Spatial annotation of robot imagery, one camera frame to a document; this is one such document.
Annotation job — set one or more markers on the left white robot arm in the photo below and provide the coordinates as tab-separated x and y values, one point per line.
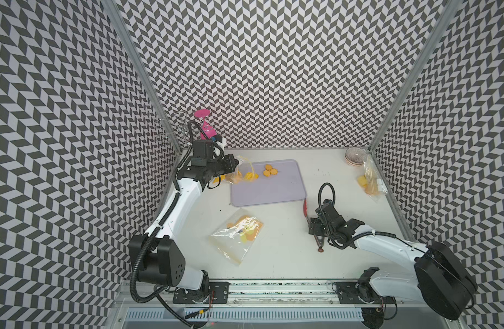
157	263

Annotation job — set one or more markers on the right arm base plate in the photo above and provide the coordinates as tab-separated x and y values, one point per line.
351	292

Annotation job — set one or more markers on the clear bag with cookies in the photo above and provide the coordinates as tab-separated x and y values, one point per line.
234	238

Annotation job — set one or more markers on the red metal tongs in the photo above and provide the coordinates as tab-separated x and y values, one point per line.
311	228

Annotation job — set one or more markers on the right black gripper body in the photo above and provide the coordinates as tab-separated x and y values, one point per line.
320	229

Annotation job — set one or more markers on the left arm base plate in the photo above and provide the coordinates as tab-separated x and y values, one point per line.
216	293

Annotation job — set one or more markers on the clear resealable bag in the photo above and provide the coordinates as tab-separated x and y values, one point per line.
371	181
244	172

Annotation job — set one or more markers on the aluminium mounting rail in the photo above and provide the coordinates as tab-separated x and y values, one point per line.
243	293

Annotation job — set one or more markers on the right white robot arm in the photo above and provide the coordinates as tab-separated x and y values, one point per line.
427	273

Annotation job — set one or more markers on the small pink stacked bowls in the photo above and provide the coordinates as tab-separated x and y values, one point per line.
356	156

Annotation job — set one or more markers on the metal wire glass rack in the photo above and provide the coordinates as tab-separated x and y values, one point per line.
169	132

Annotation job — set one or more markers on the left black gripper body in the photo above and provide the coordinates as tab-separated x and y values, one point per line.
222	166

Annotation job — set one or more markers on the pink plastic wine glass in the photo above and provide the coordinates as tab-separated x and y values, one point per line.
207	131

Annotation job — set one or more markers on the lavender plastic tray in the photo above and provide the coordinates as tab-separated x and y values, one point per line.
286	186

